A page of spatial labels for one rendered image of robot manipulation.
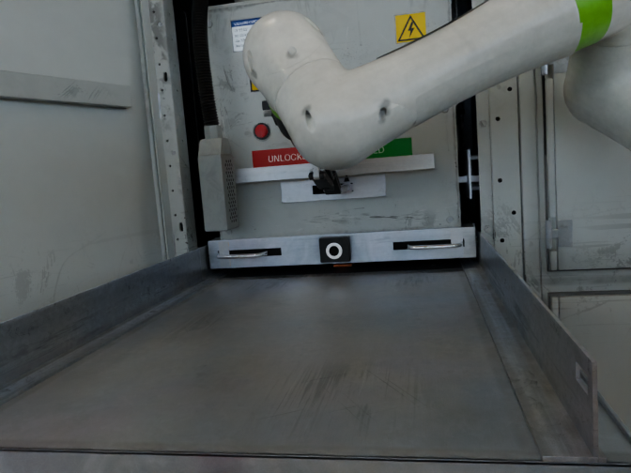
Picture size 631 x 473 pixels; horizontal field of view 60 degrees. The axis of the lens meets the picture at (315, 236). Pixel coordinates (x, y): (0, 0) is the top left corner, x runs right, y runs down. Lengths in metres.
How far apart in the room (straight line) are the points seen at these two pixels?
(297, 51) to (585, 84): 0.43
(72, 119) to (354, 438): 0.79
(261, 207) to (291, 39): 0.51
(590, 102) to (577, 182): 0.20
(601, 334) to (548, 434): 0.68
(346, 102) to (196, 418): 0.36
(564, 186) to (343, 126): 0.54
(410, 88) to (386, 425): 0.37
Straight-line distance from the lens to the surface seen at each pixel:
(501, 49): 0.71
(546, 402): 0.51
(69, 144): 1.06
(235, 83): 1.16
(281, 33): 0.70
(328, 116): 0.62
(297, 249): 1.12
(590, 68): 0.89
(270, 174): 1.09
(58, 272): 1.03
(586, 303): 1.10
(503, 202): 1.06
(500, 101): 1.06
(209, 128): 1.07
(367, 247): 1.10
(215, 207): 1.05
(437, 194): 1.09
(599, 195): 1.08
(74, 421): 0.56
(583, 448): 0.44
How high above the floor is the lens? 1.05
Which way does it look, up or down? 7 degrees down
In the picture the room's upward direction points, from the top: 4 degrees counter-clockwise
